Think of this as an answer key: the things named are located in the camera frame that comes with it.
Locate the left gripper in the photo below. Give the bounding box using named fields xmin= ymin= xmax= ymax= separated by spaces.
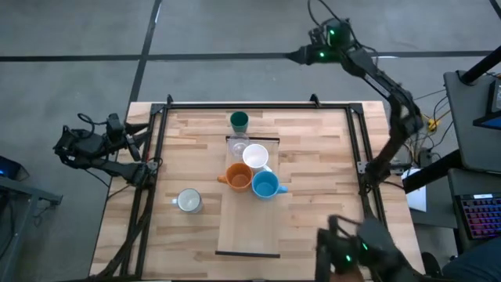
xmin=103 ymin=113 xmax=152 ymax=161

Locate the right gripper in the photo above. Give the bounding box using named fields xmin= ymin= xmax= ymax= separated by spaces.
xmin=287 ymin=43 xmax=341 ymax=66

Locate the navy mug with white flowers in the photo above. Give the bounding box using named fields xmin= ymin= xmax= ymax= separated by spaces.
xmin=171 ymin=187 xmax=204 ymax=215

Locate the green cup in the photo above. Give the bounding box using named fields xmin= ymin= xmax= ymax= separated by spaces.
xmin=229 ymin=110 xmax=250 ymax=134

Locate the clear glass cup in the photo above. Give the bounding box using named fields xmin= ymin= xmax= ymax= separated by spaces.
xmin=227 ymin=132 xmax=251 ymax=158

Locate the orange mug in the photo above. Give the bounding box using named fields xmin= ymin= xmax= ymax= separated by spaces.
xmin=217 ymin=162 xmax=254 ymax=193

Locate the light blue mug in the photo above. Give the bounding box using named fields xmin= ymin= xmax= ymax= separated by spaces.
xmin=251 ymin=170 xmax=289 ymax=201

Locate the wooden shelf with black legs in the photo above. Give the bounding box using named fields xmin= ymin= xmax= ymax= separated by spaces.
xmin=214 ymin=135 xmax=281 ymax=259

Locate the grey metal cart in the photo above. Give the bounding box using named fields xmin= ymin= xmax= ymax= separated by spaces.
xmin=0 ymin=155 xmax=63 ymax=282

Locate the black desk beam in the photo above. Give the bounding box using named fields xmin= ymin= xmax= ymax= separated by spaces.
xmin=402 ymin=150 xmax=463 ymax=193

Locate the grey side desk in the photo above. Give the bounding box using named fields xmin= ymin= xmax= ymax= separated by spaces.
xmin=443 ymin=70 xmax=501 ymax=173

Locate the white paper sheet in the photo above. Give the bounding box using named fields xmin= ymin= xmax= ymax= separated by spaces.
xmin=405 ymin=168 xmax=427 ymax=213

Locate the black round pole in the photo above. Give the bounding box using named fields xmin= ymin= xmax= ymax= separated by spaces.
xmin=460 ymin=45 xmax=501 ymax=85

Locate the dark screen with blue edge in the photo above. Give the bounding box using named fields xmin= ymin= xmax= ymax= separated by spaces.
xmin=472 ymin=78 xmax=501 ymax=130

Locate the backlit computer keyboard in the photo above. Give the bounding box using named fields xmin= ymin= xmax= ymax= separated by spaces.
xmin=456 ymin=192 xmax=501 ymax=240

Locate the person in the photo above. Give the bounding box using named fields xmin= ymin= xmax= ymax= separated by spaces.
xmin=422 ymin=242 xmax=501 ymax=282

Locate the black metal table frame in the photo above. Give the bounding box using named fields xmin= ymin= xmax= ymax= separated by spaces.
xmin=88 ymin=92 xmax=426 ymax=282

